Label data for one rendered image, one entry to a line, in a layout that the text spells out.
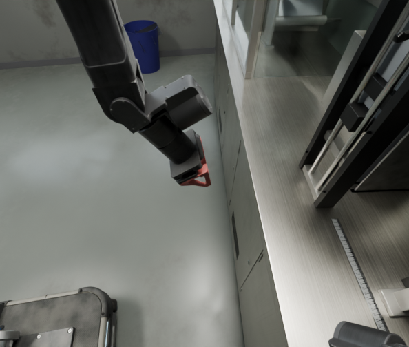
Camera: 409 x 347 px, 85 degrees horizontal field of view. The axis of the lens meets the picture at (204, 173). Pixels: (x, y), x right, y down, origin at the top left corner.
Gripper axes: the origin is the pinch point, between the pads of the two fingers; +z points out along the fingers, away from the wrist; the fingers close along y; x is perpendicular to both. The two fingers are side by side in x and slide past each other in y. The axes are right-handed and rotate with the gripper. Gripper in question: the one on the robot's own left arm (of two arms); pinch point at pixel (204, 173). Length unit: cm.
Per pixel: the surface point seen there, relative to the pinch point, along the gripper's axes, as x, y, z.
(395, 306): -24.2, -30.9, 29.3
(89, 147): 126, 128, 49
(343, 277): -17.4, -23.8, 26.8
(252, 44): -27, 64, 14
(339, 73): -48, 38, 28
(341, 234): -21.9, -14.1, 29.2
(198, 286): 55, -2, 89
